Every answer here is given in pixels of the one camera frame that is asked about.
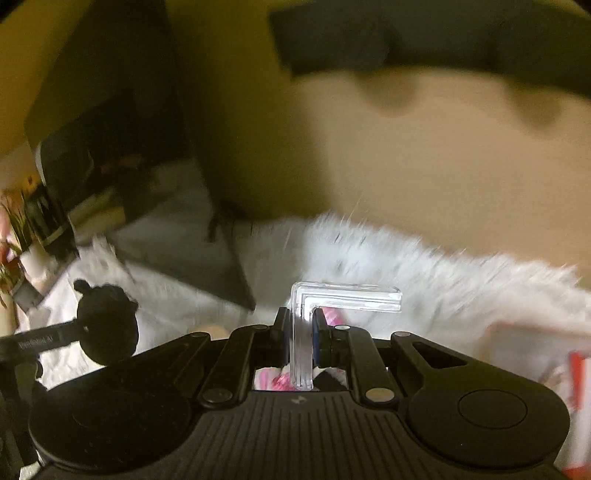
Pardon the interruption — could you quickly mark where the clear plastic angle piece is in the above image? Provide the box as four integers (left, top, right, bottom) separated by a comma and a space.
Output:
290, 282, 403, 390

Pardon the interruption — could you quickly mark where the white fringed blanket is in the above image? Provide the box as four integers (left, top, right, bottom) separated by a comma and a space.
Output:
20, 215, 590, 359

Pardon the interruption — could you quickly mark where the pink tissue pack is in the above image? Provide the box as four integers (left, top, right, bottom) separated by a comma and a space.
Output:
255, 307, 348, 392

